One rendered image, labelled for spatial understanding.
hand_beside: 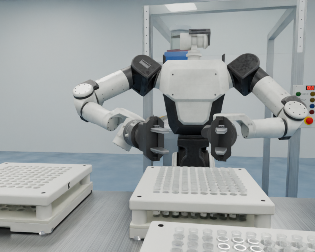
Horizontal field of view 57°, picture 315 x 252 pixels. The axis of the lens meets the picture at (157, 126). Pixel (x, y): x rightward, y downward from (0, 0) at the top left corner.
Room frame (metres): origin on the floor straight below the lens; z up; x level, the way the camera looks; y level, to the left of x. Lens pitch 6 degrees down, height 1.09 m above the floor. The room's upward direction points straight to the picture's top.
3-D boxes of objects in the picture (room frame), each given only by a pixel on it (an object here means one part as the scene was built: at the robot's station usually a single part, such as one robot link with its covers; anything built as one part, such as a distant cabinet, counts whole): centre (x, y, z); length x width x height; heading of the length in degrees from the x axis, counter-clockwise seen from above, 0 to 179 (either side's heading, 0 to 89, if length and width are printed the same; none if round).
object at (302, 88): (1.79, -0.92, 1.03); 0.17 x 0.06 x 0.26; 78
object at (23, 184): (0.64, 0.30, 0.91); 0.25 x 0.24 x 0.02; 84
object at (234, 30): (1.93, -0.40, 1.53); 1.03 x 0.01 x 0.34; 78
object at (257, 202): (0.60, -0.08, 0.91); 0.25 x 0.24 x 0.02; 84
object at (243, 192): (0.51, -0.16, 0.89); 0.01 x 0.01 x 0.07
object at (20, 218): (0.64, 0.30, 0.86); 0.24 x 0.24 x 0.02; 84
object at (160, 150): (0.77, -0.01, 0.95); 0.06 x 0.03 x 0.02; 26
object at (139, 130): (0.85, 0.03, 0.98); 0.12 x 0.10 x 0.13; 26
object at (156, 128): (0.77, -0.01, 1.01); 0.06 x 0.03 x 0.02; 26
